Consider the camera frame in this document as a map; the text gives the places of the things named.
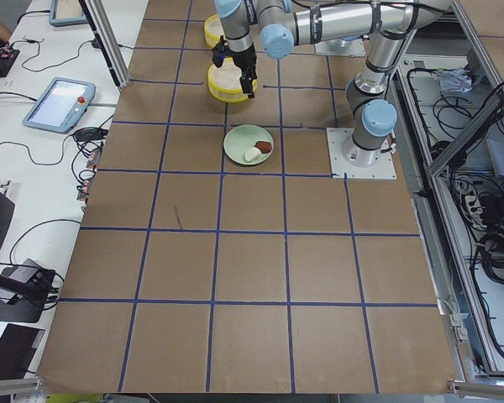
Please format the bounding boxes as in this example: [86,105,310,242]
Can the light green plate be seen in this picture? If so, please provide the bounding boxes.
[223,125,274,165]

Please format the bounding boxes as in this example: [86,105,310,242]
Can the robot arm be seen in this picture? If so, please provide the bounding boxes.
[213,0,451,168]

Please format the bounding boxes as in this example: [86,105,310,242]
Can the brown bun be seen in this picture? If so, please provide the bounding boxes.
[255,141,273,154]

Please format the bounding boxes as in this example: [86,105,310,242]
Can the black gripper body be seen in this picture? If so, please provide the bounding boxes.
[227,36,257,80]

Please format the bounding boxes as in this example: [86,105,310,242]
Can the aluminium frame post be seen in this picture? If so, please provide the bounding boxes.
[79,0,130,89]

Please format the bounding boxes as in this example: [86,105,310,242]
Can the near teach pendant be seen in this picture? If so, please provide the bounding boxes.
[23,77,96,133]

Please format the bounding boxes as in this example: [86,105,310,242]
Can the black camera stand base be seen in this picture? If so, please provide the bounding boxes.
[0,259,62,323]

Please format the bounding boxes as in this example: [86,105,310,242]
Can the far teach pendant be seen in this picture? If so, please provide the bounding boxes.
[49,0,87,27]

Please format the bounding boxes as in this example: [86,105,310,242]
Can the yellow bamboo steamer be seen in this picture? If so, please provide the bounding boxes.
[203,14,225,49]
[207,58,249,103]

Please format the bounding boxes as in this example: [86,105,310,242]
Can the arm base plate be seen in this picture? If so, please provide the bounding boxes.
[314,36,365,58]
[326,128,396,181]

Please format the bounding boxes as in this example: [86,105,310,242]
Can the teach pendant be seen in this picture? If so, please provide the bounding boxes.
[49,0,87,27]
[23,77,96,133]

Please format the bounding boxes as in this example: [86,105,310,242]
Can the crumpled white paper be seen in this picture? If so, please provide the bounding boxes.
[435,68,472,93]

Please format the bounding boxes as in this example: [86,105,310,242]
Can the white steamed bun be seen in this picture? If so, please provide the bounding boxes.
[244,147,263,163]

